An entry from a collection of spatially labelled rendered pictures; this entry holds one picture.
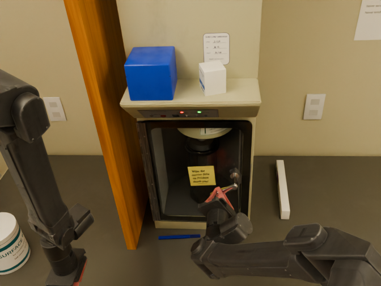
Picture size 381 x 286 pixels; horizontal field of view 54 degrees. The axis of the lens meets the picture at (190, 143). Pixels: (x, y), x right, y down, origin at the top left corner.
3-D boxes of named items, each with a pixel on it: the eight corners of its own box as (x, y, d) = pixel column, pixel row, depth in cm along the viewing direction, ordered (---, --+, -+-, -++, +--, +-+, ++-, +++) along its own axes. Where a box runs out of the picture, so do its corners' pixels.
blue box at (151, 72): (138, 80, 93) (132, 46, 87) (177, 80, 92) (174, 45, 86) (130, 101, 85) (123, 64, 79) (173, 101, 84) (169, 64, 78)
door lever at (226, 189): (213, 188, 112) (208, 183, 111) (240, 176, 109) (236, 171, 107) (212, 201, 108) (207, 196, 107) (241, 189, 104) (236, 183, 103)
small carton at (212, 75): (199, 86, 88) (198, 63, 85) (220, 83, 89) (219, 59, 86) (204, 96, 85) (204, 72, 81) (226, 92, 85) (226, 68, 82)
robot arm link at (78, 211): (29, 215, 77) (61, 236, 75) (67, 181, 85) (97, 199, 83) (35, 245, 85) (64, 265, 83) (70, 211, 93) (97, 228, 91)
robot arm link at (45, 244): (32, 239, 80) (51, 248, 78) (55, 217, 85) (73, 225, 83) (42, 259, 85) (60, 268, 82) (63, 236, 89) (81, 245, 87)
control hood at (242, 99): (134, 113, 99) (128, 79, 93) (256, 112, 96) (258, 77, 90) (125, 138, 90) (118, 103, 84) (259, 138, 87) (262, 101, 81)
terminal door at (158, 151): (155, 219, 124) (139, 120, 100) (247, 222, 121) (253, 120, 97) (155, 221, 124) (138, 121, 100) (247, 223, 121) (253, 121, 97)
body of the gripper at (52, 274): (87, 252, 93) (79, 233, 88) (73, 290, 85) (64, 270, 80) (62, 252, 94) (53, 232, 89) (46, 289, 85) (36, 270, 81)
